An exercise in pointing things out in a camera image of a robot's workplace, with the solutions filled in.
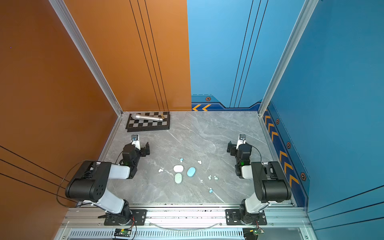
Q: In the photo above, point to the right aluminium corner post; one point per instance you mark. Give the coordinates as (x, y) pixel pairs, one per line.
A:
(295, 36)

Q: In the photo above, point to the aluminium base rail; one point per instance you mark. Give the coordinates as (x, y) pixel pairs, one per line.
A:
(187, 222)

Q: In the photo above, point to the left green circuit board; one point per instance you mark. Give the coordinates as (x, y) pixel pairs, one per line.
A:
(122, 234)

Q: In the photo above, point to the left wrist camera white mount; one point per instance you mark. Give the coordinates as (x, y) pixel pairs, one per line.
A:
(135, 141)

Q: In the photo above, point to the black white chessboard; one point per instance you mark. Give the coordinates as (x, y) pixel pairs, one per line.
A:
(144, 125)

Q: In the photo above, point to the silver microphone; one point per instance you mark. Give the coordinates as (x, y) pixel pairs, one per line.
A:
(148, 118)

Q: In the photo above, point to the mint green earbud charging case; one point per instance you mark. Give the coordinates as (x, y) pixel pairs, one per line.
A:
(178, 178)

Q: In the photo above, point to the right green circuit board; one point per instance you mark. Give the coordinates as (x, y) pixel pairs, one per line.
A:
(252, 233)

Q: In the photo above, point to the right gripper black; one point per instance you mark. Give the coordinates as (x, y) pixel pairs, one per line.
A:
(234, 150)

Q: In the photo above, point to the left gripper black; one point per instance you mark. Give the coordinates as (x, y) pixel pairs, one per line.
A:
(142, 150)

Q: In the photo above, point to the green circuit board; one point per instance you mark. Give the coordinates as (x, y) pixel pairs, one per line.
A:
(252, 233)
(122, 234)

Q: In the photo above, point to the blue earbud charging case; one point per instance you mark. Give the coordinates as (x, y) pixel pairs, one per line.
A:
(191, 172)

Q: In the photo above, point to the left aluminium corner post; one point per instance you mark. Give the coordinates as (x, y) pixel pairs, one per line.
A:
(76, 36)

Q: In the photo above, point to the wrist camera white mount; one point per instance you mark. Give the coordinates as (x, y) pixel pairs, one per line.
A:
(241, 140)
(135, 141)

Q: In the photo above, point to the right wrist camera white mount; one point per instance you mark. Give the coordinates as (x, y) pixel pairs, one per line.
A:
(241, 140)

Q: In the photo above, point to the white earbud charging case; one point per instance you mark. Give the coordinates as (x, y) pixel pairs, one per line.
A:
(178, 168)

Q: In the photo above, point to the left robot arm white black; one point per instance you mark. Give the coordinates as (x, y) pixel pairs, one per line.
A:
(89, 185)

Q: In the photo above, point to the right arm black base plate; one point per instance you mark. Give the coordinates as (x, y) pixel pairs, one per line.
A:
(234, 217)

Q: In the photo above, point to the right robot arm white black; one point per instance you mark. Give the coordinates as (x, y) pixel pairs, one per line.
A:
(270, 186)

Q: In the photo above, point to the aluminium corner post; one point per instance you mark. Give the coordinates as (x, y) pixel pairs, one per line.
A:
(295, 36)
(76, 36)

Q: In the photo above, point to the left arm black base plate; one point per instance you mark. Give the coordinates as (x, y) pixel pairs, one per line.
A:
(135, 217)

